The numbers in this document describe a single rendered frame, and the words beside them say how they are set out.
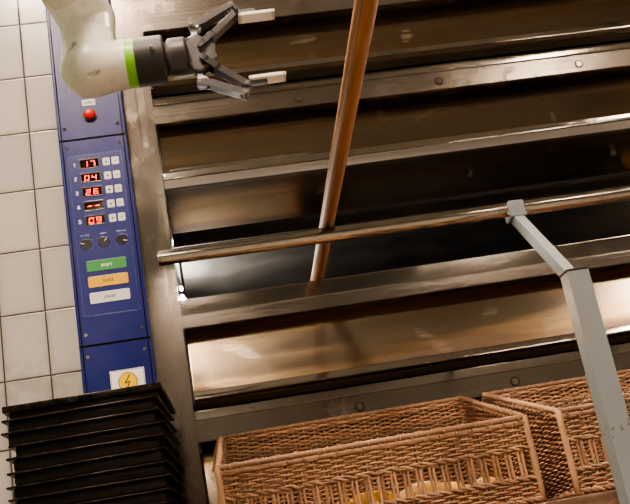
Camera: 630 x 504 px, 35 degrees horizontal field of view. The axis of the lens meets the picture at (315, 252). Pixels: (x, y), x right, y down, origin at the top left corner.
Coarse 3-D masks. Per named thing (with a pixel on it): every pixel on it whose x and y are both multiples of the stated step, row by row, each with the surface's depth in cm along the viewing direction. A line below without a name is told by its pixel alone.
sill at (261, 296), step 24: (600, 240) 240; (624, 240) 240; (432, 264) 235; (456, 264) 235; (480, 264) 235; (504, 264) 236; (528, 264) 236; (264, 288) 230; (288, 288) 230; (312, 288) 231; (336, 288) 231; (360, 288) 231; (192, 312) 227
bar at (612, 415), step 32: (608, 192) 202; (352, 224) 197; (384, 224) 197; (416, 224) 198; (448, 224) 199; (512, 224) 201; (160, 256) 191; (192, 256) 192; (224, 256) 194; (544, 256) 185; (576, 288) 171; (576, 320) 171; (608, 352) 168; (608, 384) 166; (608, 416) 164; (608, 448) 165
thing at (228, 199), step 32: (576, 128) 233; (608, 128) 233; (320, 160) 226; (352, 160) 226; (384, 160) 226; (416, 160) 229; (448, 160) 231; (480, 160) 234; (512, 160) 236; (544, 160) 239; (576, 160) 242; (608, 160) 245; (192, 192) 223; (224, 192) 226; (256, 192) 228; (288, 192) 231; (320, 192) 233; (352, 192) 236; (384, 192) 238; (416, 192) 241; (448, 192) 244; (192, 224) 235; (224, 224) 238
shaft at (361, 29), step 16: (368, 0) 121; (352, 16) 127; (368, 16) 125; (352, 32) 130; (368, 32) 129; (352, 48) 133; (368, 48) 134; (352, 64) 137; (352, 80) 141; (352, 96) 145; (352, 112) 150; (336, 128) 157; (352, 128) 157; (336, 144) 162; (336, 160) 167; (336, 176) 173; (336, 192) 181; (336, 208) 190; (320, 224) 199; (320, 256) 215; (320, 272) 226
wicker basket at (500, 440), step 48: (288, 432) 216; (336, 432) 216; (384, 432) 216; (432, 432) 171; (480, 432) 172; (528, 432) 172; (240, 480) 168; (288, 480) 168; (336, 480) 169; (384, 480) 210; (432, 480) 169; (528, 480) 170
